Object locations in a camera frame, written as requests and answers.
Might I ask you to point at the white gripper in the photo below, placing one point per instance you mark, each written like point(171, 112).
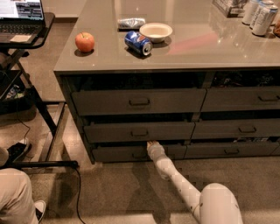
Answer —
point(154, 150)

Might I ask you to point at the grey drawer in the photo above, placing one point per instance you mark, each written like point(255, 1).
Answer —
point(135, 153)
point(230, 150)
point(236, 128)
point(146, 101)
point(138, 131)
point(241, 99)

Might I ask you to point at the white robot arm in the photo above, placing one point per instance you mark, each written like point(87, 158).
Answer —
point(215, 204)

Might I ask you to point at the open laptop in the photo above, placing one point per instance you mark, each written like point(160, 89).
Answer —
point(21, 21)

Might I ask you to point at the grey counter cabinet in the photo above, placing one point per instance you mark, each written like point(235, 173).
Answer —
point(205, 50)

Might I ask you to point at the blue pepsi can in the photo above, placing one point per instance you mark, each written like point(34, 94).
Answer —
point(138, 42)

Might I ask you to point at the white bowl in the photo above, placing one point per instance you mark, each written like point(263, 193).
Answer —
point(156, 32)

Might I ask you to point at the red apple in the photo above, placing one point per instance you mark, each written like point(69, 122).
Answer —
point(85, 42)

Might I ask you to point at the black sneaker near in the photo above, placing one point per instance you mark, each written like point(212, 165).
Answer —
point(40, 209)

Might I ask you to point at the black sneaker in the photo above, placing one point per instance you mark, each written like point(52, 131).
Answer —
point(18, 149)
point(40, 209)

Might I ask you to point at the black sneaker far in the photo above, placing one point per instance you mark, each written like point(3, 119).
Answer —
point(18, 149)

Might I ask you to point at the black laptop stand cart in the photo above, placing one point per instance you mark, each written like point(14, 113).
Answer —
point(51, 111)

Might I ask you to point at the person leg beige trousers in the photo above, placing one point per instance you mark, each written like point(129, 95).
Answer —
point(16, 203)

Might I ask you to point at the cardboard box on counter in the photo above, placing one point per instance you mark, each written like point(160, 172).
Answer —
point(231, 8)

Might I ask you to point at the white can back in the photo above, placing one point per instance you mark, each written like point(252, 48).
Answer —
point(250, 10)

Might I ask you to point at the white can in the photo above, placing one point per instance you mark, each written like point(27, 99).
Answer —
point(264, 19)
point(250, 10)
point(261, 4)

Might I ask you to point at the brown item counter edge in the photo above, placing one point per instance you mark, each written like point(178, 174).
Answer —
point(276, 30)

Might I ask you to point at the white can front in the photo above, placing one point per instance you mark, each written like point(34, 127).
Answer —
point(264, 19)

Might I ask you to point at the white can middle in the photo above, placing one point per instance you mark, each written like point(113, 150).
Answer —
point(261, 4)

